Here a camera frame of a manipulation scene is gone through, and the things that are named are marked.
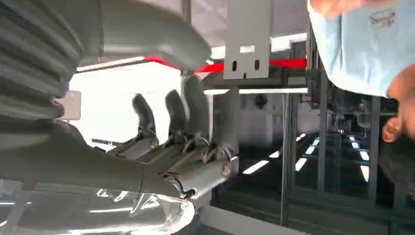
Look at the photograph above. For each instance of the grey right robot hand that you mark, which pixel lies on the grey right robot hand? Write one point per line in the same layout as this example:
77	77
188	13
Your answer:
81	162

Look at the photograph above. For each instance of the clear plastic cover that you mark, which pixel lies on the clear plastic cover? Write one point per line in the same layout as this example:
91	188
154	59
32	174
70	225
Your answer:
97	214

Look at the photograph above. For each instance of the small grey box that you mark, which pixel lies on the small grey box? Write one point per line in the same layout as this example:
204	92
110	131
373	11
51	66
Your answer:
72	105

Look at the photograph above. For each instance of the white panel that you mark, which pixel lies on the white panel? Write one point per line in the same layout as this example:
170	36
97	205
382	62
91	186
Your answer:
113	103

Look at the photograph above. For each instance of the ribbed grey right arm sleeve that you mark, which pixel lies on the ribbed grey right arm sleeve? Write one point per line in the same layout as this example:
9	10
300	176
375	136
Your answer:
29	58

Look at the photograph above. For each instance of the grey metal pole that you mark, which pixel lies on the grey metal pole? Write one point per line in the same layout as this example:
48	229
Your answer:
186	9

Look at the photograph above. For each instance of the white-edged table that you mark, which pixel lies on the white-edged table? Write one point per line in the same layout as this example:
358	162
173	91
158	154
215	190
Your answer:
259	91

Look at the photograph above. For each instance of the red strip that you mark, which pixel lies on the red strip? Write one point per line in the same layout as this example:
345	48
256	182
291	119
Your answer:
285	63

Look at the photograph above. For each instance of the person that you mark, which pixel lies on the person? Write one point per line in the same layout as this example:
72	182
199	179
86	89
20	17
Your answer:
356	48

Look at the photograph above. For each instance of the grey metal bracket plate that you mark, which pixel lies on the grey metal bracket plate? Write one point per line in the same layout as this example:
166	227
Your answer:
248	32

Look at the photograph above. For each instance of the dark metal frame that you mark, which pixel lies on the dark metal frame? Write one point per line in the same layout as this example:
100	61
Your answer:
322	129

